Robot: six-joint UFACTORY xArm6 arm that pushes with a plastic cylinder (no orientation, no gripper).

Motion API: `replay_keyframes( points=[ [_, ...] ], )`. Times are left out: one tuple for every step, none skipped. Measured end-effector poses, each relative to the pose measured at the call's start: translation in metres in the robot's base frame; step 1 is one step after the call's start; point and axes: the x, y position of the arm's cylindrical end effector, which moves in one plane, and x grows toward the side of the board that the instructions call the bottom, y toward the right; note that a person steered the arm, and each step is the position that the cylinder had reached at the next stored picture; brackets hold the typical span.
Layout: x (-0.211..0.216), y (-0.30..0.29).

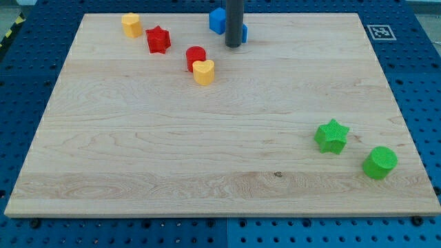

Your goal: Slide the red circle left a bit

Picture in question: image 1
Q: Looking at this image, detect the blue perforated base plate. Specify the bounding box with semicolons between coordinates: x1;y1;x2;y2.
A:
1;0;440;247

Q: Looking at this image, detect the yellow hexagon block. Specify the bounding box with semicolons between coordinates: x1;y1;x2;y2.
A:
121;12;143;38

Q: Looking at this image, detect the blue block behind rod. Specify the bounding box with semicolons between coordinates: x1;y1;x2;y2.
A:
242;24;248;43

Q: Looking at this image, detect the blue cube block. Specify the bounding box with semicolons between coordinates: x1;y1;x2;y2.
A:
209;8;226;34

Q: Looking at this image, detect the red star block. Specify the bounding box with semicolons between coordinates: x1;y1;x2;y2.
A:
145;25;171;54

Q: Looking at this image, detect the green star block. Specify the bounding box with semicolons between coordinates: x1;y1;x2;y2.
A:
314;118;350;154

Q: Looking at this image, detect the light wooden board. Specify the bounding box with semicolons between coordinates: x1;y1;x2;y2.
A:
5;13;440;218

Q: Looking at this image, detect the white fiducial marker tag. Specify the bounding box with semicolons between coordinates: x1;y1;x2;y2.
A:
367;24;396;41

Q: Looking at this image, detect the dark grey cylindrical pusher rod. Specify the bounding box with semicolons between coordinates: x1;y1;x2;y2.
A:
225;0;244;48

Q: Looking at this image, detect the red cylinder block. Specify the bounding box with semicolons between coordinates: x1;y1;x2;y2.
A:
185;46;207;72

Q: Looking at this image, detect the green cylinder block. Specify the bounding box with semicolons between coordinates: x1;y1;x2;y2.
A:
362;146;398;180

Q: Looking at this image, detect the yellow heart block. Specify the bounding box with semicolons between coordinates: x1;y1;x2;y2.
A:
192;60;215;85

